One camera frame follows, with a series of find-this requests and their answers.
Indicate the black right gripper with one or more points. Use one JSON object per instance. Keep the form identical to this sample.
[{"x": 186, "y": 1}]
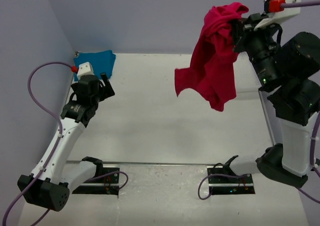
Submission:
[{"x": 244, "y": 30}]

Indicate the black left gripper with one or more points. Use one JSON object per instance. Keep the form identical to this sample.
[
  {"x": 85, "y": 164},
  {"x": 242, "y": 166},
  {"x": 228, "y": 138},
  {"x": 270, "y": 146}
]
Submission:
[{"x": 107, "y": 88}]

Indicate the red t shirt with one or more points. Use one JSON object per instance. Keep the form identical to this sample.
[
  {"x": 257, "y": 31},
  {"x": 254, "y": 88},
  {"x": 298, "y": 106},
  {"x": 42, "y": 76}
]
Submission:
[{"x": 211, "y": 68}]

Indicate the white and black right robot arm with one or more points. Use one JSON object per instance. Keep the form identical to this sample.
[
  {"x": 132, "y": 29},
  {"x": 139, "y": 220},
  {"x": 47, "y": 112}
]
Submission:
[{"x": 284, "y": 72}]

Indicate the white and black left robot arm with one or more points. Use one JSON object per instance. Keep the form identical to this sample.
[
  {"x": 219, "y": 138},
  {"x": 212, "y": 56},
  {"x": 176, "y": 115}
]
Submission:
[{"x": 46, "y": 186}]

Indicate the folded blue t shirt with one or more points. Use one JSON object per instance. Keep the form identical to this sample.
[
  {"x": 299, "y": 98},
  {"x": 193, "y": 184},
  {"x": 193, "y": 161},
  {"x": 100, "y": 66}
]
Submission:
[{"x": 102, "y": 62}]

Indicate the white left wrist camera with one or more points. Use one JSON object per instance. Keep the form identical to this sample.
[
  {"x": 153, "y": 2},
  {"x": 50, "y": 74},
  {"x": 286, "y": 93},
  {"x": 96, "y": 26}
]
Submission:
[{"x": 84, "y": 69}]

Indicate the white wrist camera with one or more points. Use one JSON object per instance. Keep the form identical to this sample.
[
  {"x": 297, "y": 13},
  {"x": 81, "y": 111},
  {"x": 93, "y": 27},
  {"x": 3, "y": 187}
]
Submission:
[
  {"x": 277, "y": 12},
  {"x": 84, "y": 69}
]

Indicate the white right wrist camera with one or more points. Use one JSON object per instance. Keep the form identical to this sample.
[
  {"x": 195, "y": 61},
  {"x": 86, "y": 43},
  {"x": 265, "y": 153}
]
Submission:
[{"x": 277, "y": 12}]

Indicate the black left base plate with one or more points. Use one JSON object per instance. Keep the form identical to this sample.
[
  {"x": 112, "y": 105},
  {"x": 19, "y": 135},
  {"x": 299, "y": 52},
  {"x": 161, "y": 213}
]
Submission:
[{"x": 103, "y": 186}]

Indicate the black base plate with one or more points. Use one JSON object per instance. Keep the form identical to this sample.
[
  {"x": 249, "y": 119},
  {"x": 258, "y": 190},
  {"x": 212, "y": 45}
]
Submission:
[
  {"x": 103, "y": 186},
  {"x": 220, "y": 185}
]

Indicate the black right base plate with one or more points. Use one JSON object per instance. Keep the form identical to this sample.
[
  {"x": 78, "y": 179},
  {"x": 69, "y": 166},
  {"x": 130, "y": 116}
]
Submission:
[{"x": 220, "y": 185}]

